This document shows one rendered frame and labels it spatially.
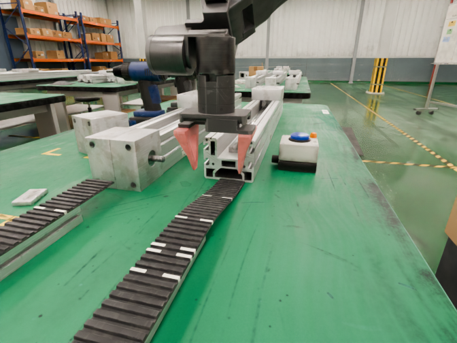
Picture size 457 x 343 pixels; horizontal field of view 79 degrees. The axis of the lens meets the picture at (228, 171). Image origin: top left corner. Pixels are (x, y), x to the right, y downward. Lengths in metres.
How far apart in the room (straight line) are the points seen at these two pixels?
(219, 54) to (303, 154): 0.29
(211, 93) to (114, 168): 0.23
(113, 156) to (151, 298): 0.32
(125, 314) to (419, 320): 0.26
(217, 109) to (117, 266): 0.24
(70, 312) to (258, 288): 0.18
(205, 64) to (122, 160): 0.22
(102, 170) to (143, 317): 0.35
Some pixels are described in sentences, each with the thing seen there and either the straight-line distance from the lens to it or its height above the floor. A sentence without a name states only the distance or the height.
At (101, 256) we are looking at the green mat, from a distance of 0.38.
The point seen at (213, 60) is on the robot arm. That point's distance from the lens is 0.41.
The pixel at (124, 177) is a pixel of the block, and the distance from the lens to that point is 0.53.
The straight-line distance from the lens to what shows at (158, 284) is 0.27.
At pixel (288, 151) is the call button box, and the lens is 0.60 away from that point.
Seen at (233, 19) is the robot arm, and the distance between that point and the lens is 0.46.
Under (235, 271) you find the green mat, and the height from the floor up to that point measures 0.78.
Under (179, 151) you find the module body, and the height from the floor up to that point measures 0.80.
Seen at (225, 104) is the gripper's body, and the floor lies 0.94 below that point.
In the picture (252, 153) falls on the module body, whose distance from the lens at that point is 0.52.
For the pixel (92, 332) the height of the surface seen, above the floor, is 0.81.
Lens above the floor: 1.00
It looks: 22 degrees down
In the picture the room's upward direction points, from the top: straight up
